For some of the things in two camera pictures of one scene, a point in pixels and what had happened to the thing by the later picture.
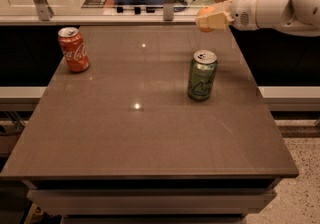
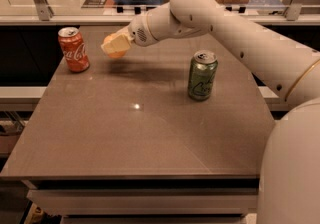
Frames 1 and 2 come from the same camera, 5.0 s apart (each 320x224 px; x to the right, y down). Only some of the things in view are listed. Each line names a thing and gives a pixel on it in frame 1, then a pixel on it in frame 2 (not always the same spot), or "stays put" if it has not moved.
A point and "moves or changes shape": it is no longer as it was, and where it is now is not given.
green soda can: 202,74 stays put
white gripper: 244,13 to 138,33
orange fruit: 205,11 moves or changes shape
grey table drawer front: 155,201 stays put
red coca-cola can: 74,49 stays put
